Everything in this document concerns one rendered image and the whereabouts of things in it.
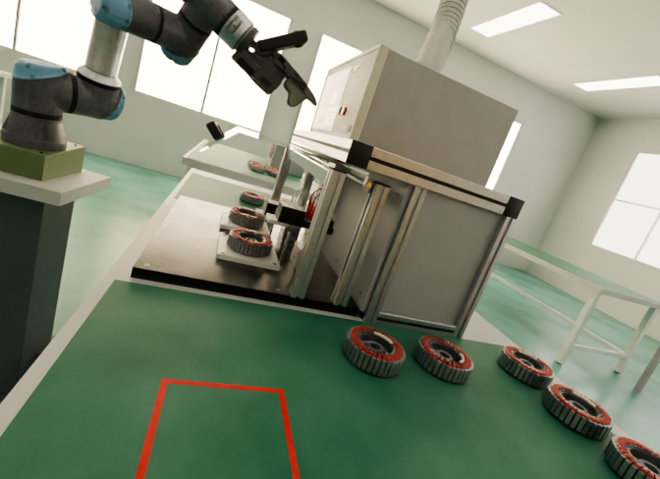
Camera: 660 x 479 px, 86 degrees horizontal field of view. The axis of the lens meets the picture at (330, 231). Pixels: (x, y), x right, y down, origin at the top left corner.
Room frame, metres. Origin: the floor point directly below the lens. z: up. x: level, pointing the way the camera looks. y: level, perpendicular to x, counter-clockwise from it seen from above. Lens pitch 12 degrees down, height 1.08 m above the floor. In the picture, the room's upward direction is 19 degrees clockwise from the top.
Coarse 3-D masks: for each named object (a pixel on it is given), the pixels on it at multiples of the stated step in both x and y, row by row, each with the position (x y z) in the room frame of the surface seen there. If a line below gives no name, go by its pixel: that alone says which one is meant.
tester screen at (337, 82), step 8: (344, 72) 1.01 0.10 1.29; (328, 80) 1.16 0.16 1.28; (336, 80) 1.06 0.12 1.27; (344, 80) 0.98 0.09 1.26; (328, 88) 1.13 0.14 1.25; (336, 88) 1.04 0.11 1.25; (328, 96) 1.10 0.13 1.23; (320, 104) 1.17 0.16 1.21; (328, 104) 1.07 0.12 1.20; (336, 104) 0.99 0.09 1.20; (336, 112) 0.96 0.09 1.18
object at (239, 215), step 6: (234, 210) 1.04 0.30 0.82; (240, 210) 1.09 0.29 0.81; (246, 210) 1.11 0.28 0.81; (252, 210) 1.12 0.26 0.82; (228, 216) 1.06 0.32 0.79; (234, 216) 1.03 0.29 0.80; (240, 216) 1.02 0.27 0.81; (246, 216) 1.03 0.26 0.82; (252, 216) 1.05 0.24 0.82; (258, 216) 1.08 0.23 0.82; (234, 222) 1.03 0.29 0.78; (240, 222) 1.02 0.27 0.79; (246, 222) 1.03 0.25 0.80; (252, 222) 1.03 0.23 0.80; (258, 222) 1.05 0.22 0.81
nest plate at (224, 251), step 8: (224, 240) 0.85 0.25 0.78; (224, 248) 0.80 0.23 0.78; (272, 248) 0.92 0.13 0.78; (216, 256) 0.76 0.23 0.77; (224, 256) 0.76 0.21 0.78; (232, 256) 0.77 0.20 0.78; (240, 256) 0.78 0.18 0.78; (248, 256) 0.80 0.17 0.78; (256, 256) 0.82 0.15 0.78; (264, 256) 0.84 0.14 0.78; (272, 256) 0.86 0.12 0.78; (248, 264) 0.78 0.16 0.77; (256, 264) 0.79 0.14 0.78; (264, 264) 0.79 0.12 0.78; (272, 264) 0.80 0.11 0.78
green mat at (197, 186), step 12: (192, 180) 1.60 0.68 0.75; (204, 180) 1.70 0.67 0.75; (216, 180) 1.80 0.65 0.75; (180, 192) 1.30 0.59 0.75; (192, 192) 1.37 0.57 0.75; (204, 192) 1.43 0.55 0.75; (216, 192) 1.51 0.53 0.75; (228, 192) 1.59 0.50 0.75; (240, 192) 1.68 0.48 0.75; (264, 192) 1.90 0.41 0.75; (228, 204) 1.37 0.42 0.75; (240, 204) 1.44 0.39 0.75; (252, 204) 1.52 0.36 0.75
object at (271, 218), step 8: (280, 200) 0.89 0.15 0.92; (280, 208) 0.85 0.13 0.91; (288, 208) 0.84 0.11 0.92; (296, 208) 0.86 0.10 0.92; (272, 216) 0.87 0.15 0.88; (280, 216) 0.83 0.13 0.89; (288, 216) 0.84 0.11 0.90; (296, 216) 0.85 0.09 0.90; (304, 216) 0.86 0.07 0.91; (280, 224) 0.84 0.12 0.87; (288, 224) 0.85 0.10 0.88; (296, 224) 0.85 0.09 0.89; (304, 224) 0.86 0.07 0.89; (328, 232) 0.88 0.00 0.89; (304, 240) 0.92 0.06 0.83
